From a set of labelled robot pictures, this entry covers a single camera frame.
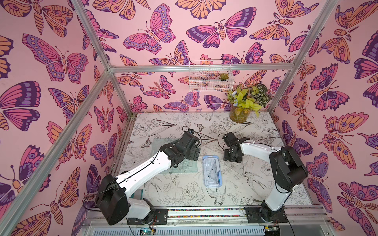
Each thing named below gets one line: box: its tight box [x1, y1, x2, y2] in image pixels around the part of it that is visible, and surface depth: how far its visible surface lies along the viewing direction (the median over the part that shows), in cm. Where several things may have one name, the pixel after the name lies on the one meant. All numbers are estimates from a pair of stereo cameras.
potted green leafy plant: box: [227, 84, 270, 123], surface depth 102 cm
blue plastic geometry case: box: [202, 155, 223, 188], surface depth 89 cm
